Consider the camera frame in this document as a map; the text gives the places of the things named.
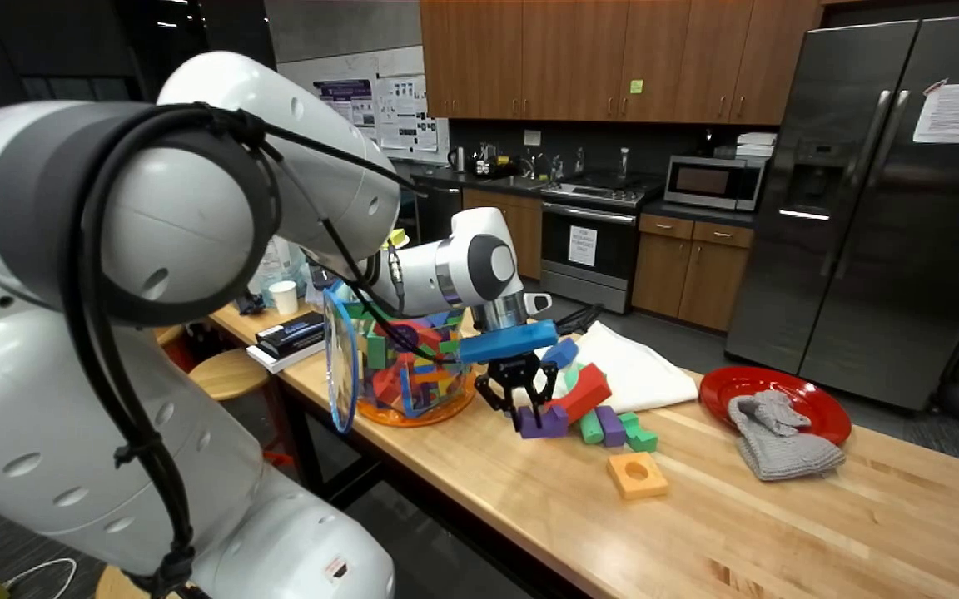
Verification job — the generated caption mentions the white wall poster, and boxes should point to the white wall poster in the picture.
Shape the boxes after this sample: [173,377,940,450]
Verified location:
[275,44,452,166]

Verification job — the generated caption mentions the blue foam block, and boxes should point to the blue foam block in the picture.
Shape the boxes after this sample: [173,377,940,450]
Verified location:
[535,337,581,377]

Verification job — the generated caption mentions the brown wooden wall cabinets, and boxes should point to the brown wooden wall cabinets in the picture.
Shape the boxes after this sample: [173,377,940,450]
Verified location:
[417,0,828,131]

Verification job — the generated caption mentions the round wooden stool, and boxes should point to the round wooden stool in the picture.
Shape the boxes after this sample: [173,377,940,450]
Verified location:
[185,346,273,406]

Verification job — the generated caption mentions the clear toy bag with blocks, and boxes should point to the clear toy bag with blocks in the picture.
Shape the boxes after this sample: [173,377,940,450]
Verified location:
[319,277,486,437]

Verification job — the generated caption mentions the white cloth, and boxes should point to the white cloth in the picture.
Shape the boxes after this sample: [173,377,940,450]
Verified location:
[561,320,705,417]

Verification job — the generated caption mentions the white paper on oven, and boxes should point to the white paper on oven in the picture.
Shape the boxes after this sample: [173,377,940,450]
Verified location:
[567,223,601,269]

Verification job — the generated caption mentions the black flat box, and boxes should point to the black flat box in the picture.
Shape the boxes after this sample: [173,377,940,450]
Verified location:
[254,310,334,365]

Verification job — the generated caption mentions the purple notched foam block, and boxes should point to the purple notched foam block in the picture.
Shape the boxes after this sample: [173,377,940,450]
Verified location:
[514,402,576,443]

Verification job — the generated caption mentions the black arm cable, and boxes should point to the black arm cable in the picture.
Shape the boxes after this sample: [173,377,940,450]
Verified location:
[60,100,486,599]

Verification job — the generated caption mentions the red bowl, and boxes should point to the red bowl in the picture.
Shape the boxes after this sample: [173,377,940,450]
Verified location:
[697,362,854,450]

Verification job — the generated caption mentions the green foam block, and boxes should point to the green foam block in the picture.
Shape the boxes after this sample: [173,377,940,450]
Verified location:
[574,410,608,450]
[616,410,661,455]

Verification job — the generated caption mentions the white cup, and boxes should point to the white cup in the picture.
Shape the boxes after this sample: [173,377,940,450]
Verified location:
[262,277,304,320]

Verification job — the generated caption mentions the grey cloth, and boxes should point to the grey cloth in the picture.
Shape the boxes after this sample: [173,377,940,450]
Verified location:
[727,386,848,484]

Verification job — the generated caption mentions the black oven range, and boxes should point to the black oven range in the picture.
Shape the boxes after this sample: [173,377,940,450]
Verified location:
[535,181,661,317]

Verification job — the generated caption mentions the silver microwave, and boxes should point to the silver microwave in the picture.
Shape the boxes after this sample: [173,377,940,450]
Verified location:
[659,154,773,215]

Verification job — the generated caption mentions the orange block with round hole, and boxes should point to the orange block with round hole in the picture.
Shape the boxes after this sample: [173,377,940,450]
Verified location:
[601,450,671,503]

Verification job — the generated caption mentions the purple rectangular foam block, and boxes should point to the purple rectangular foam block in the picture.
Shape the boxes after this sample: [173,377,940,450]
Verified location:
[594,402,630,450]

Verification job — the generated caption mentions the brown wooden base cabinets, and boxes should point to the brown wooden base cabinets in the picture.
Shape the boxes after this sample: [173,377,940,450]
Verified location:
[455,182,758,337]

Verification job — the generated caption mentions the stainless steel refrigerator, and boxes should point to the stainless steel refrigerator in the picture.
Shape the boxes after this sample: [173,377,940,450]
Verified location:
[718,6,959,417]

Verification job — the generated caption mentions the red foam block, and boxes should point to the red foam block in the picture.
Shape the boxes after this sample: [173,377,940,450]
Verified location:
[548,359,616,430]

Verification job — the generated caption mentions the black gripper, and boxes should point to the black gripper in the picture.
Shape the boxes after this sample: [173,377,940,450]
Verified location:
[471,349,561,439]

